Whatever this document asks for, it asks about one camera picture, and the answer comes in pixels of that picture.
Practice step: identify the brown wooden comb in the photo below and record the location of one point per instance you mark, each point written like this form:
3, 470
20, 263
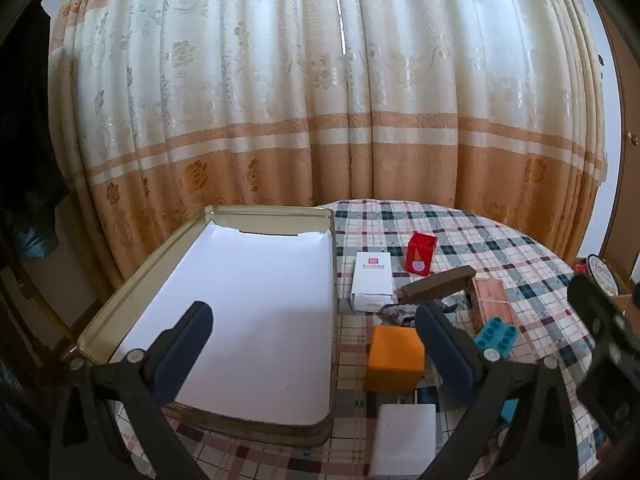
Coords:
440, 284

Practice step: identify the dark hanging clothing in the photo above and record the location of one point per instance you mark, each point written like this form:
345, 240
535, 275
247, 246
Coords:
25, 135

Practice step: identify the white box with red logo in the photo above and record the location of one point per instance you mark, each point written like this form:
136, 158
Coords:
372, 280

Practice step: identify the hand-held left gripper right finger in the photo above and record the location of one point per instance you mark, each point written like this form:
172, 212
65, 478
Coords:
450, 347

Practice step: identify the orange cube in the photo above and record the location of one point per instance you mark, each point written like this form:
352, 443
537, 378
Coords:
392, 360

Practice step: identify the wooden chair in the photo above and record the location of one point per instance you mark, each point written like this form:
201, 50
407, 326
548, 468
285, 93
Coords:
30, 305

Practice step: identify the cream and orange floral curtain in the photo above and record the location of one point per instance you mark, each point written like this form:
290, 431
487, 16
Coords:
300, 85

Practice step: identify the copper brown box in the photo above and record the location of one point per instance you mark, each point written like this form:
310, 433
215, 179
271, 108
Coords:
492, 300

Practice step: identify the gold metal tin tray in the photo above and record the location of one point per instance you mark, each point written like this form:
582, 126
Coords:
280, 220

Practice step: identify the plain white box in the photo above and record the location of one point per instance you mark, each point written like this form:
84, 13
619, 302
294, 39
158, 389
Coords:
405, 437

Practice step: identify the teal cloth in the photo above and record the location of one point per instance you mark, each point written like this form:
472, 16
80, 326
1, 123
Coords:
35, 242

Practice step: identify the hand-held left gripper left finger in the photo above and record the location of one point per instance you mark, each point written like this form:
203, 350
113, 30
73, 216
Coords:
185, 345

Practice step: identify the grey stone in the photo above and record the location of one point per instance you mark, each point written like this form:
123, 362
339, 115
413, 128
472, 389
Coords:
395, 314

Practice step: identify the small teal plastic piece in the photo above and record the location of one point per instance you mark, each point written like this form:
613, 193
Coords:
509, 410

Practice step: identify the round printed tin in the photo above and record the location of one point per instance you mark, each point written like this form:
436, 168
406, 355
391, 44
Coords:
600, 270

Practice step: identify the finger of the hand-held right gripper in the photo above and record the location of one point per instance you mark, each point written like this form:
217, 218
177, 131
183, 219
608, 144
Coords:
602, 395
595, 305

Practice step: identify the teal studded building block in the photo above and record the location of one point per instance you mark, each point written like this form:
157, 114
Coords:
497, 335

